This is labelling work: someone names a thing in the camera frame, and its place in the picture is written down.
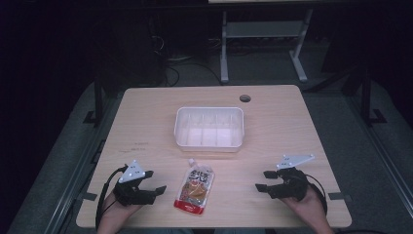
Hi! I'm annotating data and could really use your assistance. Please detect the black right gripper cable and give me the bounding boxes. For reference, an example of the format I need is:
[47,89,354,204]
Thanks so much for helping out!
[305,174,328,215]

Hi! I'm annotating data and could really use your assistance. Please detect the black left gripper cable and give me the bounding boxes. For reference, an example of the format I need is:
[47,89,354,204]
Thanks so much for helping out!
[94,165,129,229]

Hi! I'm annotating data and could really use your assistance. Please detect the red and white sauce pouch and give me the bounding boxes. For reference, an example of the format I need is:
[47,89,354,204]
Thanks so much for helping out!
[173,158,216,216]

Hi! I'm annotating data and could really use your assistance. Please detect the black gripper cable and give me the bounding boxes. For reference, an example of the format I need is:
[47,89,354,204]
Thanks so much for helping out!
[94,165,129,229]
[305,174,328,215]

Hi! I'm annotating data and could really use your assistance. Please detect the white plastic container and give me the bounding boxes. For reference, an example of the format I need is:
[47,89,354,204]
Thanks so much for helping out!
[173,106,245,153]

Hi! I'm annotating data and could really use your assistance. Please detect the black metal stand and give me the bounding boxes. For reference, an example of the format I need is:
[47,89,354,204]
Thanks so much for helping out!
[358,66,388,127]
[82,79,105,128]

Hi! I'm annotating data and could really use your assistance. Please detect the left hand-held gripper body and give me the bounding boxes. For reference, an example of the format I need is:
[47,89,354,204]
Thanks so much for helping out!
[112,159,157,207]

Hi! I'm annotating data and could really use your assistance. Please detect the black floor cables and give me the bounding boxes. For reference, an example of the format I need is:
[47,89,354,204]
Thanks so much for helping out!
[147,19,226,88]

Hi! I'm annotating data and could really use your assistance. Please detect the person's right hand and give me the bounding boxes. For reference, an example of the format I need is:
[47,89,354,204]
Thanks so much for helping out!
[282,187,326,228]

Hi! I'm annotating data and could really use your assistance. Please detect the white metal table frame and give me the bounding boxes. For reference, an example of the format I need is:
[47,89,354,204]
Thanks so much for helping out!
[219,9,315,84]

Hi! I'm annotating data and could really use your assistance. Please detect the person's left hand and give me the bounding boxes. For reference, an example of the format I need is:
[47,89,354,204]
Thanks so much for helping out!
[103,193,142,225]

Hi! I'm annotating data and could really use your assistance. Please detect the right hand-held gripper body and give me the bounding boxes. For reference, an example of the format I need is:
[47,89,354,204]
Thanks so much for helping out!
[266,154,316,201]

